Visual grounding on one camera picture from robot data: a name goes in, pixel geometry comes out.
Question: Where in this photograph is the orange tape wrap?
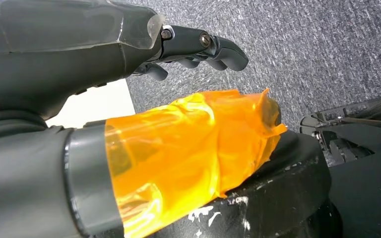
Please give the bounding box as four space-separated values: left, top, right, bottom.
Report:
104 88 288 238

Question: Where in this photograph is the white panel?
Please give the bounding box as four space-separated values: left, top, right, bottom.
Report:
45 78 136 129

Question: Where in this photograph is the black robot leg frame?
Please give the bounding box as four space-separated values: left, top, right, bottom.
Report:
299 93 381 238

